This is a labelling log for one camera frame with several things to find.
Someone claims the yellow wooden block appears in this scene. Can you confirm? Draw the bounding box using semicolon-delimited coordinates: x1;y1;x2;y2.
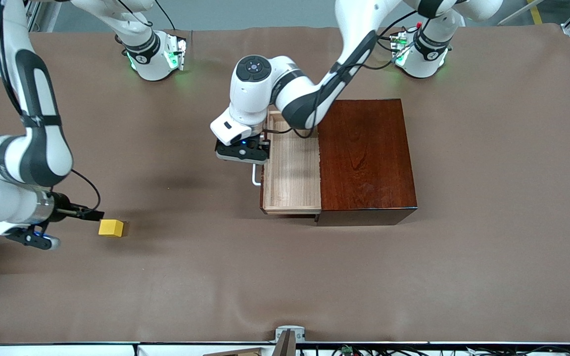
98;219;124;237

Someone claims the light wooden drawer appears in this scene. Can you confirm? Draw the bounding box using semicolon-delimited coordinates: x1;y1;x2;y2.
260;110;322;215

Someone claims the dark wooden drawer cabinet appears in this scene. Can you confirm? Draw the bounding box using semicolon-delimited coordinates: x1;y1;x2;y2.
315;99;418;227

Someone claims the brown table cloth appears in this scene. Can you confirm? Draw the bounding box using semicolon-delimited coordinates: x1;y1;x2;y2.
0;24;570;345

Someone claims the black right base cable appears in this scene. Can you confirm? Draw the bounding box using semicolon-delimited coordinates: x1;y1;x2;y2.
153;0;177;31

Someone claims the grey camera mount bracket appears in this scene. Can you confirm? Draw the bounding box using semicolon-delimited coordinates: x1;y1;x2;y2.
275;325;307;356

